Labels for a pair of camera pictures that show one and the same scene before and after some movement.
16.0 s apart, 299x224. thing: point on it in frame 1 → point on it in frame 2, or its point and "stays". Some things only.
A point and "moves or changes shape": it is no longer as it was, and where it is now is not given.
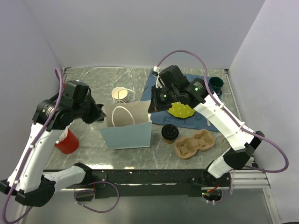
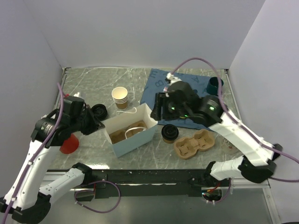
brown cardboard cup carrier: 187,148 → 118,136
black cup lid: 169,132 stays
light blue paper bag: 128,125 moves or changes shape
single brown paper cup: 169,141 stays
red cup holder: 69,144 stays
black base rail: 100,184 stays
